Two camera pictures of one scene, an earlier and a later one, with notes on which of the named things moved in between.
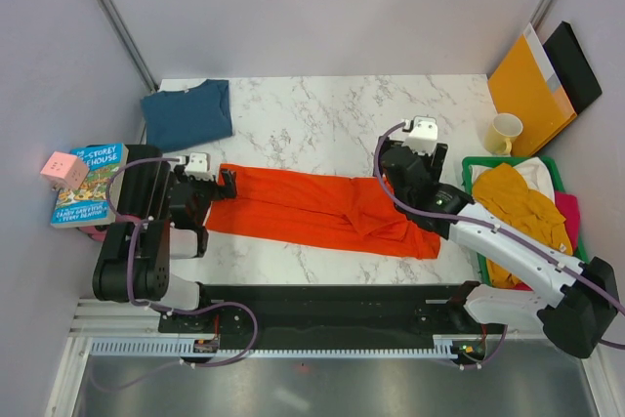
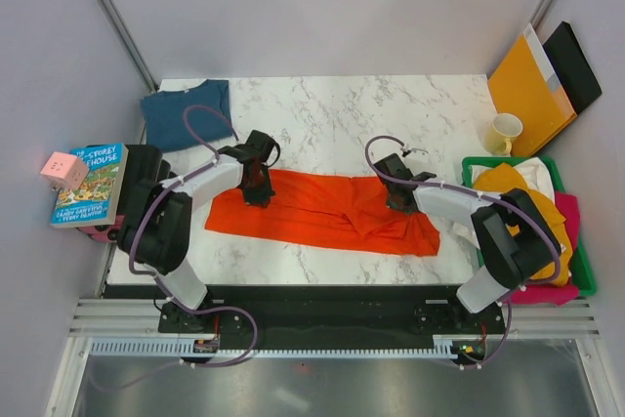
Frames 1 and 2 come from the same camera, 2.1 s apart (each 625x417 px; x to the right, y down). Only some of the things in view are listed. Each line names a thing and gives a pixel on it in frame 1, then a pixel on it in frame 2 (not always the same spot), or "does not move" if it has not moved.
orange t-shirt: (358, 214) does not move
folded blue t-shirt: (175, 120) does not move
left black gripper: (229, 190) to (261, 199)
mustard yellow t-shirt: (499, 190) does not move
